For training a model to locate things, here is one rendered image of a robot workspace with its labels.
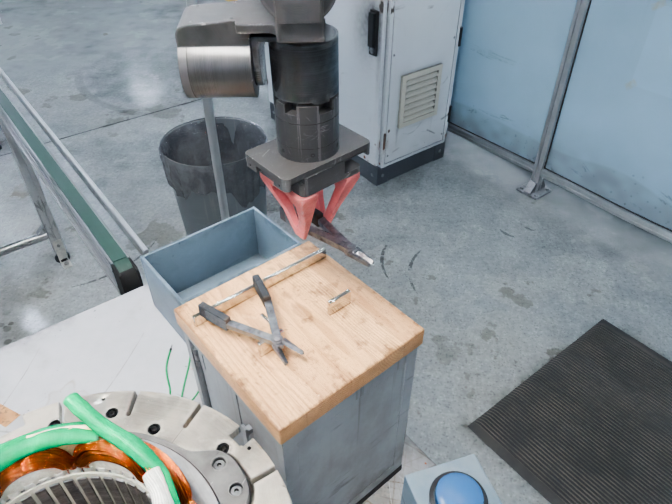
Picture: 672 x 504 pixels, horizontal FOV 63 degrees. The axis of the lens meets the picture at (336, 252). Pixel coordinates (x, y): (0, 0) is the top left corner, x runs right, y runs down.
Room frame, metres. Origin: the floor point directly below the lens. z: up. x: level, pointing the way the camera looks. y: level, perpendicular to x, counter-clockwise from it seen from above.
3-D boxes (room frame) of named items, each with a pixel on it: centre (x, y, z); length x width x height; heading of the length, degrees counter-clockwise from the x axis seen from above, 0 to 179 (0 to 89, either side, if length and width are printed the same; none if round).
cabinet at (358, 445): (0.41, 0.04, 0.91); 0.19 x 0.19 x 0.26; 40
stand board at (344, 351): (0.41, 0.04, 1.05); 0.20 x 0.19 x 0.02; 40
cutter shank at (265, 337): (0.37, 0.08, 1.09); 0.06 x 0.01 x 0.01; 65
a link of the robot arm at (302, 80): (0.45, 0.03, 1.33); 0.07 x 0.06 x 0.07; 91
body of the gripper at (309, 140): (0.46, 0.03, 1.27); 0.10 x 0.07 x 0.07; 131
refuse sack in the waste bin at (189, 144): (1.77, 0.44, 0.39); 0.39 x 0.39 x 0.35
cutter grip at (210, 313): (0.40, 0.12, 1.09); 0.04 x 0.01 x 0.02; 55
